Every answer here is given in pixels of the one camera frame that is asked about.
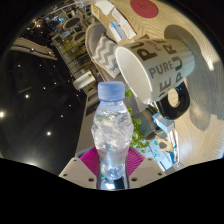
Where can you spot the white round column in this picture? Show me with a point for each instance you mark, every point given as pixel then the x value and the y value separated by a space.
pixel 83 80

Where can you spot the small blue-white carton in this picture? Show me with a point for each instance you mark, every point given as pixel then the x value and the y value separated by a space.
pixel 163 122

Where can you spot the flat round red coaster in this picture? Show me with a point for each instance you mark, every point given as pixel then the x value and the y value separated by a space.
pixel 144 8

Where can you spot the clear blue-capped water bottle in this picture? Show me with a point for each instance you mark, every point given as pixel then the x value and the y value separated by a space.
pixel 111 133

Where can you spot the green potted plant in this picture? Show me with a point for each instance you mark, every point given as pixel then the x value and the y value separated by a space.
pixel 138 136

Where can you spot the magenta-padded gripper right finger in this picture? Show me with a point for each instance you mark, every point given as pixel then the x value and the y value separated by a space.
pixel 146 172

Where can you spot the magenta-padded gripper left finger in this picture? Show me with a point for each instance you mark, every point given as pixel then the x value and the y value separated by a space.
pixel 77 173

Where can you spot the white paper napkin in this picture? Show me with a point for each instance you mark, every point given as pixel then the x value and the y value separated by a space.
pixel 105 6

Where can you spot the group of dining chairs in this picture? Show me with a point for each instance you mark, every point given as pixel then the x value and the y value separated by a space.
pixel 71 23

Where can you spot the group of ceiling lights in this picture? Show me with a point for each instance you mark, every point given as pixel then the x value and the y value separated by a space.
pixel 48 133

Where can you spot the grey curved sofa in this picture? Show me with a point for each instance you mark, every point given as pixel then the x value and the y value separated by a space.
pixel 93 36

